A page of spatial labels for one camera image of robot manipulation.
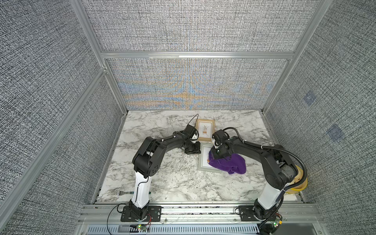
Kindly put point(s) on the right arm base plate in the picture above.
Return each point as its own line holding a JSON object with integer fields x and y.
{"x": 249, "y": 213}

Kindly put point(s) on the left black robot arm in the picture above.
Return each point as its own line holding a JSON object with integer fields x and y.
{"x": 147, "y": 162}

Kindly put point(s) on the grey green picture frame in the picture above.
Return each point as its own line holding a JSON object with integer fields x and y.
{"x": 203, "y": 162}

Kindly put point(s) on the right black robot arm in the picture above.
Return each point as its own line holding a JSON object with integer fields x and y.
{"x": 278, "y": 168}

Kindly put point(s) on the green handled fork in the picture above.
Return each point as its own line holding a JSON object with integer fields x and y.
{"x": 120, "y": 193}

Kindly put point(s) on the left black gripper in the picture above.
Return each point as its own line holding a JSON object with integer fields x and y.
{"x": 196, "y": 151}

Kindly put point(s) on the light wooden picture frame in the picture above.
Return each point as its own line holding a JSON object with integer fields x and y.
{"x": 205, "y": 128}

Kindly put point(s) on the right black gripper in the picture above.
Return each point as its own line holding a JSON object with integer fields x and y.
{"x": 213, "y": 154}

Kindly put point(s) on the aluminium front rail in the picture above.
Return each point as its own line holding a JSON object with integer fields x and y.
{"x": 199, "y": 213}

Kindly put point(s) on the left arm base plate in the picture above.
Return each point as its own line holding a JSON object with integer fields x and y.
{"x": 146, "y": 214}

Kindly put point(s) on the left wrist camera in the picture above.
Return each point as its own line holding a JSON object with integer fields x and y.
{"x": 192, "y": 132}

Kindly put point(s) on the purple cloth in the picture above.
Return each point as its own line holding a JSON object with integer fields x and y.
{"x": 233, "y": 164}

